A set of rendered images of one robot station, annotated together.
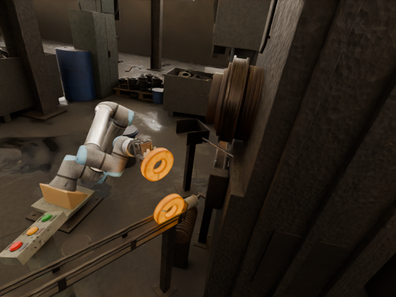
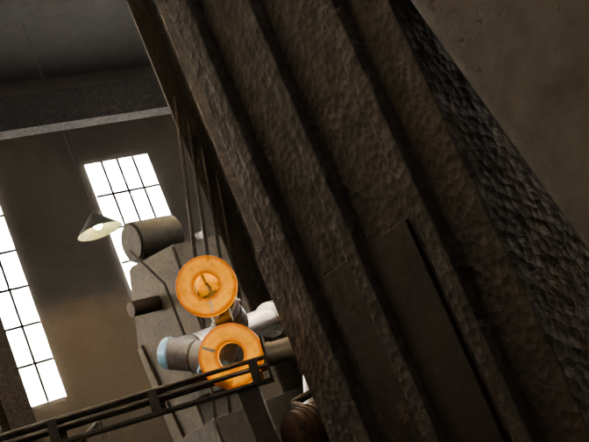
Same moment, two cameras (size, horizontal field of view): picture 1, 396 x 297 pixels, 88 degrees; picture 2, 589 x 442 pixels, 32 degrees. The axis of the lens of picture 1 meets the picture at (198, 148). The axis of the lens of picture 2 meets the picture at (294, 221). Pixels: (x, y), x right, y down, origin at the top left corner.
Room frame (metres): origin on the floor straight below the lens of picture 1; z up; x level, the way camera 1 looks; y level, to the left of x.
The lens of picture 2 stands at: (-0.76, -1.86, 0.40)
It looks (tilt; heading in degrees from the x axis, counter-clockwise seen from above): 13 degrees up; 47
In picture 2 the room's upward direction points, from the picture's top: 23 degrees counter-clockwise
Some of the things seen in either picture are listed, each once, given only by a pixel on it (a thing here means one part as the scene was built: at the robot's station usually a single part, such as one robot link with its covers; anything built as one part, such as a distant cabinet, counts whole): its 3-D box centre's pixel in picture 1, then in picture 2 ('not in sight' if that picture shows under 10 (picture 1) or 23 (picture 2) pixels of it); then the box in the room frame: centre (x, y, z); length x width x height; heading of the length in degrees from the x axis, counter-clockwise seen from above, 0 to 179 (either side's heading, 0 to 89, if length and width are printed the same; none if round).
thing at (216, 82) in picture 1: (214, 99); not in sight; (1.15, -0.05, 1.11); 0.28 x 0.06 x 0.28; 173
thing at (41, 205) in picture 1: (65, 199); not in sight; (1.20, 1.03, 0.10); 0.32 x 0.32 x 0.04; 79
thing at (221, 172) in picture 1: (217, 188); not in sight; (0.91, -0.14, 0.68); 0.11 x 0.08 x 0.24; 83
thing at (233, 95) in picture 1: (231, 102); not in sight; (1.14, -0.15, 1.11); 0.47 x 0.06 x 0.47; 173
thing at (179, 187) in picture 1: (188, 159); not in sight; (1.67, 0.07, 0.36); 0.26 x 0.20 x 0.72; 28
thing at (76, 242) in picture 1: (84, 275); not in sight; (0.57, 0.50, 0.26); 0.12 x 0.12 x 0.52
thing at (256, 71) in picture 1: (246, 104); not in sight; (1.13, -0.23, 1.11); 0.47 x 0.10 x 0.47; 173
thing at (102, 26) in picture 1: (98, 56); not in sight; (4.35, 2.22, 0.75); 0.70 x 0.48 x 1.50; 173
